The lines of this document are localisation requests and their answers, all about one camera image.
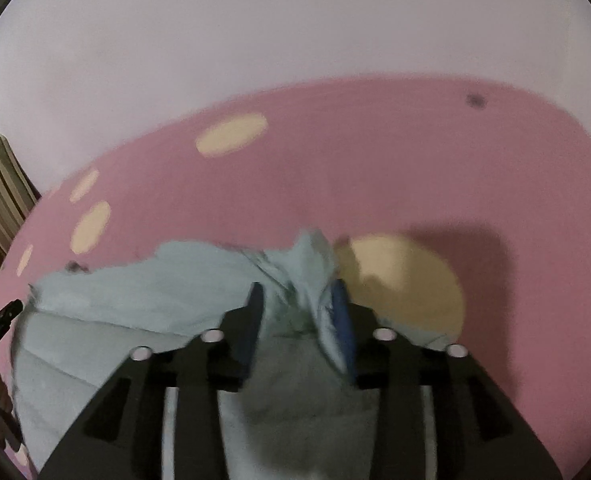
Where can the pink dotted bed sheet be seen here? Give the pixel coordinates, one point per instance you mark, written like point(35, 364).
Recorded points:
point(375, 170)

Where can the light blue puffer jacket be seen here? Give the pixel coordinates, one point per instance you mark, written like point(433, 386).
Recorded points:
point(150, 290)

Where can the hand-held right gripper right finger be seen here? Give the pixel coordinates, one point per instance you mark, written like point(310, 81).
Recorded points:
point(343, 320)

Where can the striped headboard cushion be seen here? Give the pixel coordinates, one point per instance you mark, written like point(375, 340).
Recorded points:
point(0, 195)

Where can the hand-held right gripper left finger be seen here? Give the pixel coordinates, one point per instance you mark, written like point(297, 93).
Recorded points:
point(248, 345)

